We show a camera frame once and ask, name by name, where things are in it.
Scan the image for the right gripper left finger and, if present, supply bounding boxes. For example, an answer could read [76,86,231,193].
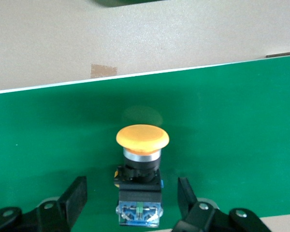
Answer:
[0,175,88,232]

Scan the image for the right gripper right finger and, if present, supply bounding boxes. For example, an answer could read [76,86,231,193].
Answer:
[171,176,273,232]

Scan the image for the yellow push button switch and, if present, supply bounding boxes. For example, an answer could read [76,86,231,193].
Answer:
[113,124,171,228]

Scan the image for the green conveyor belt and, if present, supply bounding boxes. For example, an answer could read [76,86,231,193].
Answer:
[0,50,290,232]

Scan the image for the brown tape piece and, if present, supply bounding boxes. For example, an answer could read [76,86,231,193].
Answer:
[90,63,118,79]

